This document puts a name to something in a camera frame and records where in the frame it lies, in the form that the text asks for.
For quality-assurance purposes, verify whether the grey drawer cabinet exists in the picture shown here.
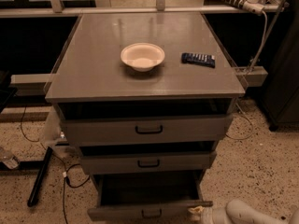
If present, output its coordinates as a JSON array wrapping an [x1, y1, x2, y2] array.
[[44, 11, 247, 203]]

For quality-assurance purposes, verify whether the clear plastic bottle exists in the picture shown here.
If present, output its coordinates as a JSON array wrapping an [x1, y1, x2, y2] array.
[[0, 147, 20, 169]]

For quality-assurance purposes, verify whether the white cable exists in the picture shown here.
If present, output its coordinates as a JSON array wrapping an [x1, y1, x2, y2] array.
[[224, 9, 269, 142]]

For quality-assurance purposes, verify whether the black bar on floor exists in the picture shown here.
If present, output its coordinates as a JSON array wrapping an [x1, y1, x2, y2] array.
[[27, 147, 53, 207]]

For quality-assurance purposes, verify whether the dark blue snack packet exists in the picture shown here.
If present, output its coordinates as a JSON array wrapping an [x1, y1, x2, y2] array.
[[181, 52, 216, 68]]

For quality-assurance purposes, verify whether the white power strip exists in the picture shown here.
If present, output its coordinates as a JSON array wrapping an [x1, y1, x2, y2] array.
[[221, 0, 264, 15]]

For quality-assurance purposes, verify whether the grey drawer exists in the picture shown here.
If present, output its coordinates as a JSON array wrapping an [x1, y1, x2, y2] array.
[[80, 141, 216, 175], [88, 171, 213, 221], [61, 99, 232, 147]]

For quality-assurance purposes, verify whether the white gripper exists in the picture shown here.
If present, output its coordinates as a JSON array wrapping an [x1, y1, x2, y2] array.
[[188, 206, 233, 224]]

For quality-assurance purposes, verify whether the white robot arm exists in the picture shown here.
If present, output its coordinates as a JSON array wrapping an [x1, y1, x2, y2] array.
[[188, 199, 299, 224]]

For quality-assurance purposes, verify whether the white paper bowl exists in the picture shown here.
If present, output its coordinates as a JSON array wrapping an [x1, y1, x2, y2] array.
[[121, 43, 165, 72]]

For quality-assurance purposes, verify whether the black floor cable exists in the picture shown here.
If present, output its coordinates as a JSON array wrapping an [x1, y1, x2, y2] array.
[[19, 104, 91, 224]]

